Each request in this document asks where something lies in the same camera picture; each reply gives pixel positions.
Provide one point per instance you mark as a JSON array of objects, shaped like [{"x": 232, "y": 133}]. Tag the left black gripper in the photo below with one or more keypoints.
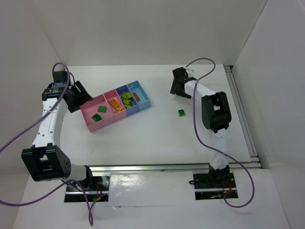
[{"x": 77, "y": 96}]

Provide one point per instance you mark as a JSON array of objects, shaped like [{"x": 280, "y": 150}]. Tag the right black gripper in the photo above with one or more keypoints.
[{"x": 177, "y": 85}]

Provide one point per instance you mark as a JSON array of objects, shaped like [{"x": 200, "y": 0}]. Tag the small green lego brick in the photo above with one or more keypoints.
[{"x": 181, "y": 112}]

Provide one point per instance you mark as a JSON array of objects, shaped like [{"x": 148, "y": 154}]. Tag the dark green lego plate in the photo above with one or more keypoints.
[{"x": 102, "y": 109}]

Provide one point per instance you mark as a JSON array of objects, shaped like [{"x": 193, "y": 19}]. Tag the yellow rounded lego brick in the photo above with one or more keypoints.
[{"x": 114, "y": 103}]

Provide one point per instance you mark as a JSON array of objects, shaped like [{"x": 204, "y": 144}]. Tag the brown lego brick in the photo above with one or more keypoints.
[{"x": 137, "y": 98}]

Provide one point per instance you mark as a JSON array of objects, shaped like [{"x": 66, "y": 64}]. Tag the long lime lego brick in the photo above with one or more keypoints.
[{"x": 127, "y": 101}]

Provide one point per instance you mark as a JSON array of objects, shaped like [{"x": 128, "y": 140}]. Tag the orange lego brick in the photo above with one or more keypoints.
[{"x": 118, "y": 109}]

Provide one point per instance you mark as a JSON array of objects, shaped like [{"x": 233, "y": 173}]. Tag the lime lego brick curved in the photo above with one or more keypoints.
[{"x": 128, "y": 106}]

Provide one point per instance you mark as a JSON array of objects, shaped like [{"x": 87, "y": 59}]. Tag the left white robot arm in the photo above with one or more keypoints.
[{"x": 44, "y": 159}]

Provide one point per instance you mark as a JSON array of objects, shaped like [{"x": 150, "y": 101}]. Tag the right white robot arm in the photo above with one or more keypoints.
[{"x": 216, "y": 116}]

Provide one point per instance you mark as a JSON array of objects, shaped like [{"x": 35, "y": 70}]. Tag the large pink bin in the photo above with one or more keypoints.
[{"x": 97, "y": 113}]

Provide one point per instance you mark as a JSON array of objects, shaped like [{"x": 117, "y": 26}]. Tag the light blue bin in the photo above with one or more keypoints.
[{"x": 135, "y": 87}]

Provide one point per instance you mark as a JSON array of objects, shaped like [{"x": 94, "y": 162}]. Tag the small pink bin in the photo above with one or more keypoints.
[{"x": 113, "y": 94}]

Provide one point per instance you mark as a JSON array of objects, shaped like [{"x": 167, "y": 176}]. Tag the purple-blue bin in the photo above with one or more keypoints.
[{"x": 134, "y": 107}]

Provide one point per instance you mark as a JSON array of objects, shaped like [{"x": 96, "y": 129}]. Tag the lime lego brick upper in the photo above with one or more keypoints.
[{"x": 123, "y": 95}]

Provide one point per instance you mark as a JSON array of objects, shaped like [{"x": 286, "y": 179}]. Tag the aluminium rail right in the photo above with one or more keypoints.
[{"x": 241, "y": 114}]

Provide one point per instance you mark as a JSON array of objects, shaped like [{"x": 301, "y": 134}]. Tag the aluminium rail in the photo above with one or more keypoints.
[
  {"x": 241, "y": 114},
  {"x": 143, "y": 168}
]

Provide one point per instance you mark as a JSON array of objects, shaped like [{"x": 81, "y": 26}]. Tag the aluminium rail front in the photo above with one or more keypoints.
[{"x": 143, "y": 168}]

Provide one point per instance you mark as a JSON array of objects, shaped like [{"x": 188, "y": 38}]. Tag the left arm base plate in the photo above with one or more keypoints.
[{"x": 96, "y": 190}]

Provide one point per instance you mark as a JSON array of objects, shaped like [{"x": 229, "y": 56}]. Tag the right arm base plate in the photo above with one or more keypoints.
[{"x": 205, "y": 189}]

